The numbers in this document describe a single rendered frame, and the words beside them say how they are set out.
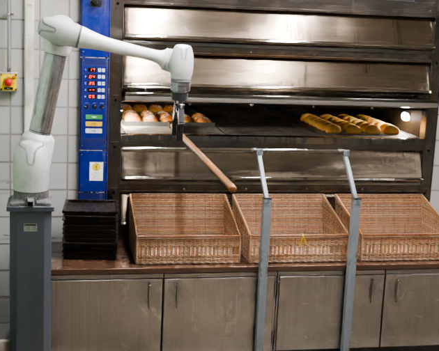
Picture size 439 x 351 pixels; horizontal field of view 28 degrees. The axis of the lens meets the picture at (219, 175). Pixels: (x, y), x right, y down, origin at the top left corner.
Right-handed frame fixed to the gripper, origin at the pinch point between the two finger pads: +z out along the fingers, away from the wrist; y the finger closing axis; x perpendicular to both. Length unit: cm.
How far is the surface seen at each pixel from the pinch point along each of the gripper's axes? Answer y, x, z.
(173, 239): -36, 7, 60
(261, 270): -25, 53, 73
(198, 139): -86, 26, 16
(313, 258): -36, 84, 69
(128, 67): -88, -15, -22
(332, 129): -102, 110, 9
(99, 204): -67, -28, 51
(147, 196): -82, -1, 49
